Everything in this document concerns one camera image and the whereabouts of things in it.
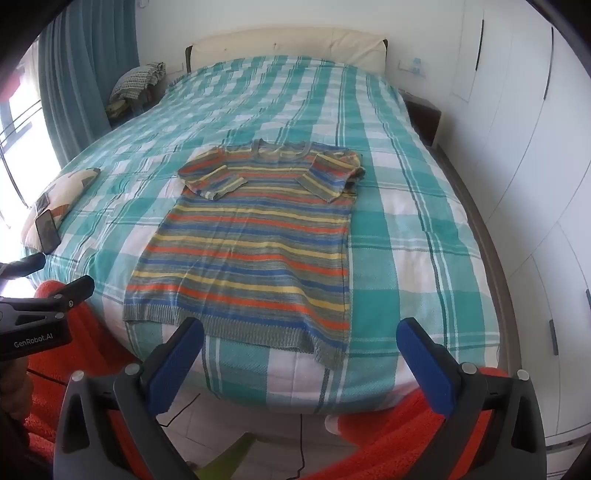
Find striped knit short-sleeve sweater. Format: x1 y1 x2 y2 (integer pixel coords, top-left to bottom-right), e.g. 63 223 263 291
122 138 366 372

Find pile of checked clothes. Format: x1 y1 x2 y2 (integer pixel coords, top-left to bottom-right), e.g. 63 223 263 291
108 62 167 102

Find grey-brown bed frame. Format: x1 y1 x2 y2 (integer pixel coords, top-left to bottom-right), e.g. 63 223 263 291
402 90 525 374

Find green plastic object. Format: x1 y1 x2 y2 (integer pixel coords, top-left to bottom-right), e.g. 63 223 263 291
194 431 257 480

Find black cable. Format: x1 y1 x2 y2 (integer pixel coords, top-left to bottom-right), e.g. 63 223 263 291
294 413 306 480

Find dark wooden nightstand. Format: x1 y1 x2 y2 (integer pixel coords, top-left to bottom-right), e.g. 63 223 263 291
404 95 444 148

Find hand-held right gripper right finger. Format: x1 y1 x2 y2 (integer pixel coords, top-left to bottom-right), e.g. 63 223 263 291
396 316 548 480

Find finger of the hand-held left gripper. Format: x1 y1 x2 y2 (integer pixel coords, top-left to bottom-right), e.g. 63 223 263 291
0 253 47 280
0 275 95 324

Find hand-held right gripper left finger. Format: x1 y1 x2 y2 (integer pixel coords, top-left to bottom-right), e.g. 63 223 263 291
53 316 206 480

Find white wardrobe doors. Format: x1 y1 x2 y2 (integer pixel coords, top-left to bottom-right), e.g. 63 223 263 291
443 0 591 448

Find bed with teal plaid cover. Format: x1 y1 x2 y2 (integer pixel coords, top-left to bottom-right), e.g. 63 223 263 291
25 55 502 414

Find person's orange knit clothing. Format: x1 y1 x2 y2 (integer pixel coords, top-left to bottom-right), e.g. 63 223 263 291
25 279 504 480

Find patterned cream pillow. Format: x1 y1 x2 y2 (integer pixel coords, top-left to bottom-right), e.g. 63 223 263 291
21 167 102 254

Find teal curtain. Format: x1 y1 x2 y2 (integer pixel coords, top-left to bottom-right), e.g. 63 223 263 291
37 0 141 169

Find black smartphone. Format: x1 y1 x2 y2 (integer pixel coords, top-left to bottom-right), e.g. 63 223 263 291
35 209 62 254

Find window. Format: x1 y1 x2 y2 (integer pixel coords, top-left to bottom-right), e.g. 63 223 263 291
0 60 61 259

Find person's left hand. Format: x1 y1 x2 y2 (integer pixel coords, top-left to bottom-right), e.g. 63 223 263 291
0 360 31 414

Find cream padded headboard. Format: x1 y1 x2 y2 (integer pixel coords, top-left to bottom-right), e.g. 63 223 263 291
185 27 389 77

